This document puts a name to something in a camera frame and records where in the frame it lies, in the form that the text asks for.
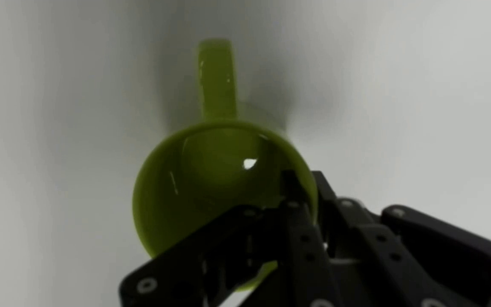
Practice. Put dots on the green mug with cartoon print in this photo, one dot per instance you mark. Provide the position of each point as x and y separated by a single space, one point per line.
212 171

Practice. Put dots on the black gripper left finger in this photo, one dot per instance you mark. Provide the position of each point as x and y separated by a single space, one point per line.
239 250

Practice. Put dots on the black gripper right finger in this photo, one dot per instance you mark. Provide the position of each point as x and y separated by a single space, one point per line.
417 256

